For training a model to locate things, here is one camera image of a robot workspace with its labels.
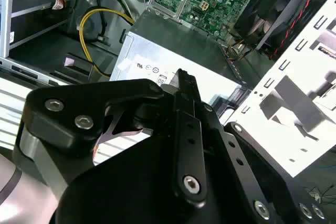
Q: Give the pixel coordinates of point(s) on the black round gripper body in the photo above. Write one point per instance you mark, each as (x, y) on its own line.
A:
(126, 190)

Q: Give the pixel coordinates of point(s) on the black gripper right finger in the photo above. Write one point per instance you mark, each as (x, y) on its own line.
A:
(248, 179)

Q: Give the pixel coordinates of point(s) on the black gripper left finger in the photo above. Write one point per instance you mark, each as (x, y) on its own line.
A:
(78, 95)

